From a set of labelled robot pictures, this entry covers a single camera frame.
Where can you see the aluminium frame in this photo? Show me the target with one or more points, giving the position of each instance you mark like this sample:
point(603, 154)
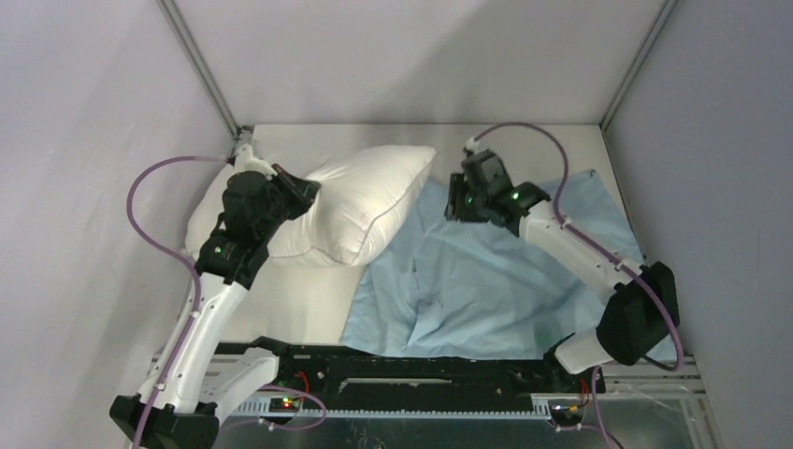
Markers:
point(295, 410)

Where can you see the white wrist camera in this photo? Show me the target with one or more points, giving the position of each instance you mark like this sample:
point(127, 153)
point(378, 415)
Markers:
point(472, 146)
point(245, 159)

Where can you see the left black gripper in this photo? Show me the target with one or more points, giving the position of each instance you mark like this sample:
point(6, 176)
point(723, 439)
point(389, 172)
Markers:
point(301, 191)

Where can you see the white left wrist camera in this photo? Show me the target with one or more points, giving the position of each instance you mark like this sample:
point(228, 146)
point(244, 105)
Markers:
point(245, 159)

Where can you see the white pillow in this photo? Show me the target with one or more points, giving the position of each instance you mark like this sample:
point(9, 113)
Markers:
point(363, 200)

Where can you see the light blue pillowcase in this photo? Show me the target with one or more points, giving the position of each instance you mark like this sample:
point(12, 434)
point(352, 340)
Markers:
point(444, 288)

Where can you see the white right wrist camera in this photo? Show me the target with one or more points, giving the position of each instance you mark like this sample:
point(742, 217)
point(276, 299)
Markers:
point(472, 146)

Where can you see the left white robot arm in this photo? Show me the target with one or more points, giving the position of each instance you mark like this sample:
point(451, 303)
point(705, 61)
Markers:
point(173, 408)

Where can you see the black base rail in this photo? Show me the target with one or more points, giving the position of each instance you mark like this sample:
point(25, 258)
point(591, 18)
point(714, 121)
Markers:
point(351, 382)

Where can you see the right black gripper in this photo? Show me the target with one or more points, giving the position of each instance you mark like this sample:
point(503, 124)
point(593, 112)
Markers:
point(454, 210)

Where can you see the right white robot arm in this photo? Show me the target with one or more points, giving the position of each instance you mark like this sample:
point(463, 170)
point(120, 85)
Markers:
point(640, 301)

